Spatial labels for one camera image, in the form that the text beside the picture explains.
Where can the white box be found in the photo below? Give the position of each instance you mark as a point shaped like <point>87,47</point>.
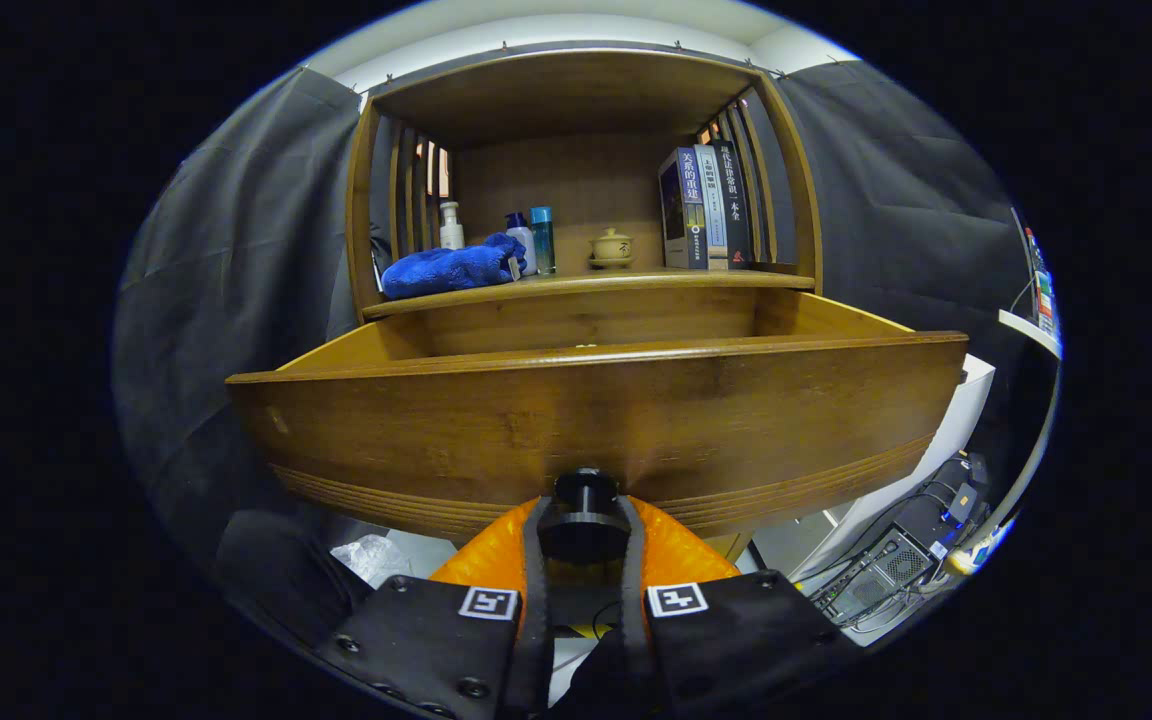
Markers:
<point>966,410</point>

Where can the wooden drawer with black knob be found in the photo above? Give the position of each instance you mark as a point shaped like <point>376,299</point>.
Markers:
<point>586,420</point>

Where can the clear plastic bag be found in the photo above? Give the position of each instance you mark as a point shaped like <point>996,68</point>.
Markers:
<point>371,558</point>

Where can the wooden countertop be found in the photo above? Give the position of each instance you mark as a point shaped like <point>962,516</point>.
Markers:
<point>596,282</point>

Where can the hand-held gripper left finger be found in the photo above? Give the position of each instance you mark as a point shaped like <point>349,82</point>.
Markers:
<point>536,620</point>

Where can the blue towel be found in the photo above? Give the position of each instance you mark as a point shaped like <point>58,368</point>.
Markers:
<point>446,270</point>

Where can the clear blue bottle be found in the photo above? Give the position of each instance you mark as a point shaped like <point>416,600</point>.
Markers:
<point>543,245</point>

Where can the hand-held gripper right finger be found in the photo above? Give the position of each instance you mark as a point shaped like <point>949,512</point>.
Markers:
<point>633,620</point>

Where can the beige lidded teacup with saucer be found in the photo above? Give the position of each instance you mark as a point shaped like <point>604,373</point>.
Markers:
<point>611,248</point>

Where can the white pump bottle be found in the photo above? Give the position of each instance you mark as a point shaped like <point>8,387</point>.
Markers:
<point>451,232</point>

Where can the wooden cabinet with slatted sides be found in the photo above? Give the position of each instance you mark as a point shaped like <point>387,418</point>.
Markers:
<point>576,100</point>

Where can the white lotion bottle blue cap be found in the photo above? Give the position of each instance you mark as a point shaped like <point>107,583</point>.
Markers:
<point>524,245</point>

